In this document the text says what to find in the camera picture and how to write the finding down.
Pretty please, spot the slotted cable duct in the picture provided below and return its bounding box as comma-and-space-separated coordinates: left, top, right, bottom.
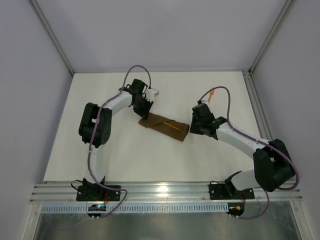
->
40, 202, 228, 215

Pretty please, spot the right aluminium frame post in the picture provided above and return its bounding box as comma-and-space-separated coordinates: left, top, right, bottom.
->
248, 0, 296, 75

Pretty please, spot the orange plastic fork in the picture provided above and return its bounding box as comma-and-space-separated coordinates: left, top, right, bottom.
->
207, 88, 215, 104

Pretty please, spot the right side aluminium rail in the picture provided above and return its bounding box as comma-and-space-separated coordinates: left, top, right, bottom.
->
242, 70, 274, 140

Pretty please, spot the left controller board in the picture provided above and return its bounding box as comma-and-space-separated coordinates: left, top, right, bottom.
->
87, 203, 107, 220

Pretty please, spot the brown cloth napkin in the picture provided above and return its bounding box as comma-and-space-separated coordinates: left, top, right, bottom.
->
138, 113, 190, 142

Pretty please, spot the controller board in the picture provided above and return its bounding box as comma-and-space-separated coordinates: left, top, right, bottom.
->
226, 204, 245, 219
87, 203, 107, 220

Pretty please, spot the right controller board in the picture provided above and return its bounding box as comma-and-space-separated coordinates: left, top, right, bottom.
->
226, 204, 245, 219

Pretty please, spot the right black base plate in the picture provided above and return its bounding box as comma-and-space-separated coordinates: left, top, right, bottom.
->
208, 181, 255, 200

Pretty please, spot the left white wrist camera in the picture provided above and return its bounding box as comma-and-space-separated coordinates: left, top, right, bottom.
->
145, 88, 159, 102

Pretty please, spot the aluminium frame post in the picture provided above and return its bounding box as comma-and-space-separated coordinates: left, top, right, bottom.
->
27, 0, 75, 77
248, 0, 296, 75

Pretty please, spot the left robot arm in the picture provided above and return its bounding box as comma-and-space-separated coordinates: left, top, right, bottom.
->
78, 79, 159, 194

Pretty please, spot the orange plastic knife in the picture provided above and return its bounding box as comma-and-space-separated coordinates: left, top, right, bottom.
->
163, 121, 181, 131

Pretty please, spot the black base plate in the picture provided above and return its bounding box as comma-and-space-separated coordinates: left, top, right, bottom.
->
76, 184, 121, 202
208, 181, 255, 200

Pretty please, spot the aluminium rail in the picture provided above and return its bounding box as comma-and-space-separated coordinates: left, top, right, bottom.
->
242, 70, 274, 140
29, 181, 304, 203

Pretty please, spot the left aluminium frame post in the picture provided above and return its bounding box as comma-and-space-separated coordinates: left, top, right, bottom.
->
27, 0, 75, 77

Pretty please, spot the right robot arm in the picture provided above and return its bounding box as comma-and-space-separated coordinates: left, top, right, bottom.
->
189, 103, 296, 198

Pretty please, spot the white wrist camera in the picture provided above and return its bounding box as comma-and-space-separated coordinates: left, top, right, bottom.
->
145, 88, 159, 102
197, 99, 212, 108

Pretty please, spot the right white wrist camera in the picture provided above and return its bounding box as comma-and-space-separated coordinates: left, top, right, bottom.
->
197, 99, 212, 108

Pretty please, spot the front aluminium rail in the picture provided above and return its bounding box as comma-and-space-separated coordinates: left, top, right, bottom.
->
29, 181, 304, 203

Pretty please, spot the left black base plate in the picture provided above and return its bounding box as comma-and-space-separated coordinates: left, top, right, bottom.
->
76, 184, 121, 202

